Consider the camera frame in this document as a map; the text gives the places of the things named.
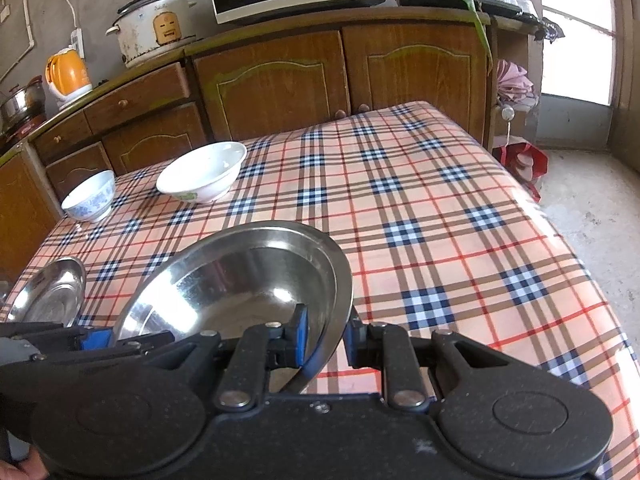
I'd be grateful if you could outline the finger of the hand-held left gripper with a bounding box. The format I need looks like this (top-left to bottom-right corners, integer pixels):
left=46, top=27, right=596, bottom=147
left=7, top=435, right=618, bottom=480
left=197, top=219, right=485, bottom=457
left=67, top=326, right=177, bottom=357

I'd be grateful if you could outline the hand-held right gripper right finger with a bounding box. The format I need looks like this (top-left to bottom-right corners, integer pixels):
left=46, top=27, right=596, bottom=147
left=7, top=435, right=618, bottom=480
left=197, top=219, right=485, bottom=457
left=345, top=304, right=504, bottom=409

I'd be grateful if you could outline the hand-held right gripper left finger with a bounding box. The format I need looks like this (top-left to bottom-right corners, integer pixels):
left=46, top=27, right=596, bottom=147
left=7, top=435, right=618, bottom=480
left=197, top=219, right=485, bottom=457
left=146, top=303, right=309, bottom=409

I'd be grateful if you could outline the steel bowl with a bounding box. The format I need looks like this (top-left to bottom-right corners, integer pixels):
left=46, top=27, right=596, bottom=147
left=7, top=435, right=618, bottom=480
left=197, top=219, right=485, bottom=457
left=112, top=220, right=354, bottom=396

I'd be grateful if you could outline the small blue patterned bowl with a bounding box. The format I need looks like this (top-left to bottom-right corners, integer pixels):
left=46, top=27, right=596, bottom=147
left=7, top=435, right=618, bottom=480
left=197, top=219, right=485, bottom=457
left=60, top=169, right=116, bottom=224

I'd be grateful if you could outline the large white ceramic bowl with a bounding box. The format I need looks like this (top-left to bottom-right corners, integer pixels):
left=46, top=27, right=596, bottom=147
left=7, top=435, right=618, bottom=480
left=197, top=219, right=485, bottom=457
left=155, top=141, right=247, bottom=204

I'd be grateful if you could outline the person's left hand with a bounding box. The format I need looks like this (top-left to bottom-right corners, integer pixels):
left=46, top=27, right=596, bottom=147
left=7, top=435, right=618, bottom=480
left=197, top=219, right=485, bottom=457
left=0, top=447, right=48, bottom=480

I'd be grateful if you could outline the small steel plate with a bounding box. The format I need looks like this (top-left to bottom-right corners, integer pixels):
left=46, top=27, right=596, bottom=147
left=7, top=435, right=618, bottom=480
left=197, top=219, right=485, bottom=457
left=6, top=256, right=87, bottom=323

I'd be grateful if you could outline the small wooden cabinet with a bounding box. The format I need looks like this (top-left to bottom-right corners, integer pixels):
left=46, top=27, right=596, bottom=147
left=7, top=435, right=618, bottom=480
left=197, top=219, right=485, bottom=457
left=0, top=142, right=63, bottom=281

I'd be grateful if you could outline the plaid tablecloth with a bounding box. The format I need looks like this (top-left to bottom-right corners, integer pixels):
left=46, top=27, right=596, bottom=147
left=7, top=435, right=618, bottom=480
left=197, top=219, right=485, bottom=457
left=0, top=100, right=640, bottom=480

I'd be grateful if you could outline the red induction cooker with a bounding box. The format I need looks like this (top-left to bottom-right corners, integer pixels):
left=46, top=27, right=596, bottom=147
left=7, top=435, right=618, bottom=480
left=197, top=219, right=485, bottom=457
left=0, top=115, right=48, bottom=148

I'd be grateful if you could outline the steel cooking pot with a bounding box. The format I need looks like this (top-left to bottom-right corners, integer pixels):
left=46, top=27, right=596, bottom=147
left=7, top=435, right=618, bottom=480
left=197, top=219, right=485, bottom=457
left=0, top=76, right=47, bottom=128

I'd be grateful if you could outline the red bag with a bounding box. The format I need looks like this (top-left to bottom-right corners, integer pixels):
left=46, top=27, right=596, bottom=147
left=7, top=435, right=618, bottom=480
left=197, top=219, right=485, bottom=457
left=492, top=142, right=548, bottom=203

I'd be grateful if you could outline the long wooden cabinet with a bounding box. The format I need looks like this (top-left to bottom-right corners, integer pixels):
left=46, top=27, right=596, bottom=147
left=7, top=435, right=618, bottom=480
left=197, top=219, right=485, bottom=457
left=27, top=7, right=493, bottom=186

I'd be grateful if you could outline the orange electric kettle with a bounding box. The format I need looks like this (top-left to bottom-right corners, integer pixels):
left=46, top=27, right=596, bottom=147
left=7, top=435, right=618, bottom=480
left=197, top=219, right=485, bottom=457
left=45, top=46, right=94, bottom=111

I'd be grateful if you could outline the pink cloth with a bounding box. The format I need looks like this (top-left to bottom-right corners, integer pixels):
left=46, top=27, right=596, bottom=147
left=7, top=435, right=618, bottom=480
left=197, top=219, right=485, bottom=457
left=495, top=59, right=536, bottom=106

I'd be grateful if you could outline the grey glazed door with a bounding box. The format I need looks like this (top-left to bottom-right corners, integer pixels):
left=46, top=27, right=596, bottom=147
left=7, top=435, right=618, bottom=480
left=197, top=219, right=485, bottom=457
left=537, top=0, right=640, bottom=153

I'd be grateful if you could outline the white rice cooker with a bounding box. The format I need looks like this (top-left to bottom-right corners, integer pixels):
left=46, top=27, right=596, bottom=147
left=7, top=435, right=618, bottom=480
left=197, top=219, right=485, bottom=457
left=106, top=0, right=197, bottom=70

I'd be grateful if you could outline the green leaf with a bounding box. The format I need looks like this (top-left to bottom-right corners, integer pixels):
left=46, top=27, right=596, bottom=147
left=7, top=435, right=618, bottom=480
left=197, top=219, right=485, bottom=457
left=425, top=0, right=493, bottom=68

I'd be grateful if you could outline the brown side cupboard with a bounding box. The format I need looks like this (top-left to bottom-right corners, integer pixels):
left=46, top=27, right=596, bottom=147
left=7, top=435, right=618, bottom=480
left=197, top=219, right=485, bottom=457
left=487, top=14, right=543, bottom=153

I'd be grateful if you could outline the dark cloth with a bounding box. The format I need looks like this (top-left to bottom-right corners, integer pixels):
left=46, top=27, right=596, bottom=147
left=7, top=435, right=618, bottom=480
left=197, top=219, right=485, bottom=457
left=532, top=16, right=566, bottom=43

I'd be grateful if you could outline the white wall pipe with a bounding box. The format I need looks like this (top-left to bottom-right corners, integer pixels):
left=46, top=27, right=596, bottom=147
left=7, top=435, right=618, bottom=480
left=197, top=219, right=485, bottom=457
left=22, top=0, right=36, bottom=53

